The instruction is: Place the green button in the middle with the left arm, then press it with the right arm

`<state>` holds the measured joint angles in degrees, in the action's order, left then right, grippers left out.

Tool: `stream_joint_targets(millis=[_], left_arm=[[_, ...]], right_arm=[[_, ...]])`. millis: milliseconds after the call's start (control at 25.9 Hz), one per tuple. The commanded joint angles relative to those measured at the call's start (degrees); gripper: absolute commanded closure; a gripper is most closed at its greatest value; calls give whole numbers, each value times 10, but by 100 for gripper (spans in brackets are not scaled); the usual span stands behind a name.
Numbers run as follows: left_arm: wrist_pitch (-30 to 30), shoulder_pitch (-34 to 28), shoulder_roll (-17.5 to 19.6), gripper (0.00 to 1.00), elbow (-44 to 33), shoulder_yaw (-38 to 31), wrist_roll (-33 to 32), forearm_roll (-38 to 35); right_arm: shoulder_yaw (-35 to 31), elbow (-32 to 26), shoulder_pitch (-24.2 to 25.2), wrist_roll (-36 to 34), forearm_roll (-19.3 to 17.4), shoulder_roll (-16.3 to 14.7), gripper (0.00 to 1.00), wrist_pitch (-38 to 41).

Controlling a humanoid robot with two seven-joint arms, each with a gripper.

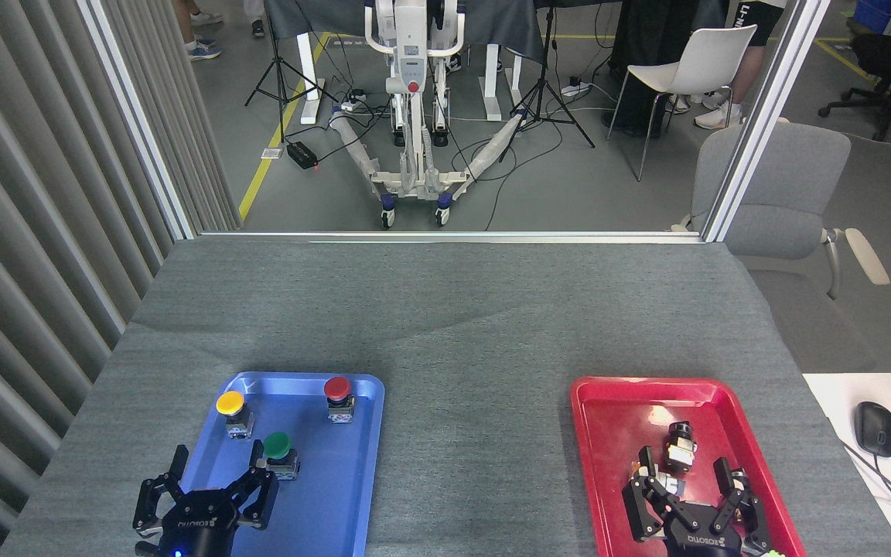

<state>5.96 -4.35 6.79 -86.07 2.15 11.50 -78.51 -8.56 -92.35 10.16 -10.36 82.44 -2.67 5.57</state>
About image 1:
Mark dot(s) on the person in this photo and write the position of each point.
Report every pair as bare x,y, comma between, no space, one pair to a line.
202,48
751,46

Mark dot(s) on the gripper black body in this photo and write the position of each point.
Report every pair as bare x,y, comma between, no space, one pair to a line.
198,526
704,538

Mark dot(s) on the grey office chair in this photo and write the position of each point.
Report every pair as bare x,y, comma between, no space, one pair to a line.
786,201

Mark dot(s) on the white power strip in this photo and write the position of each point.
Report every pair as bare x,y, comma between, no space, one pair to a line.
575,89

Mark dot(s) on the blue bin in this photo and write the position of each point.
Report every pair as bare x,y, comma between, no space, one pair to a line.
875,14

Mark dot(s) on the black box with red light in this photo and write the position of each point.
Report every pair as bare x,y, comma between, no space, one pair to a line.
302,155

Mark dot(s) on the person's shoe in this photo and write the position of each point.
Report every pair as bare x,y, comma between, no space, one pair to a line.
453,63

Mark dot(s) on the green push button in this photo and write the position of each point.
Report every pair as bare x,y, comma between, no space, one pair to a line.
278,445

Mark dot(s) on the black knob switch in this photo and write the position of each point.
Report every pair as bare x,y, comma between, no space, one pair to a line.
680,447

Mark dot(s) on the white table leg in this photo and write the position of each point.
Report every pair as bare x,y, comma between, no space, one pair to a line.
308,77
492,85

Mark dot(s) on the small green object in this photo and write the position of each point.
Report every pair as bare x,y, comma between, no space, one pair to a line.
772,553

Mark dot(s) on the black computer mouse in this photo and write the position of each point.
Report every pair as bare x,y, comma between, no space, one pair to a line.
876,429

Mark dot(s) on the white and orange switch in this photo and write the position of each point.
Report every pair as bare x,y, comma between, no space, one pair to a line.
674,486

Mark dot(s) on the white desk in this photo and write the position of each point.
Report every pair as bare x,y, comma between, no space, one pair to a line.
840,394

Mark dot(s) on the silver rail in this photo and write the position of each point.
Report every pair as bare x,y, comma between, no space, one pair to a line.
453,235

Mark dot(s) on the black tripod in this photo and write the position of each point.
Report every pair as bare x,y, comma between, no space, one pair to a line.
544,85
283,77

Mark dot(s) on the red tray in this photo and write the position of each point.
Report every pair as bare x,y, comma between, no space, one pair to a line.
616,433

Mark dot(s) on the white stand on wheels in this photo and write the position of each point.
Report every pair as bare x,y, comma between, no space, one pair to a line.
411,77

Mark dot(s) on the white plastic chair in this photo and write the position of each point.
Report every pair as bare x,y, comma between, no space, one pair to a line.
712,54

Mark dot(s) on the red push button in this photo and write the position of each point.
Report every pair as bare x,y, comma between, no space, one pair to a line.
337,387

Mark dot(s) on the yellow push button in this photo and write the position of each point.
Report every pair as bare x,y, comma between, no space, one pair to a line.
230,404

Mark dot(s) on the blue tray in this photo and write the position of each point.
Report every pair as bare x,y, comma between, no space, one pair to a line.
314,464

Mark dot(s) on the silver post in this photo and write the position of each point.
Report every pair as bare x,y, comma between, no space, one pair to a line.
140,124
762,116

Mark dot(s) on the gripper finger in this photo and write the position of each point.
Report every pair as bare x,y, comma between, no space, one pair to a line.
747,514
260,499
153,495
643,507

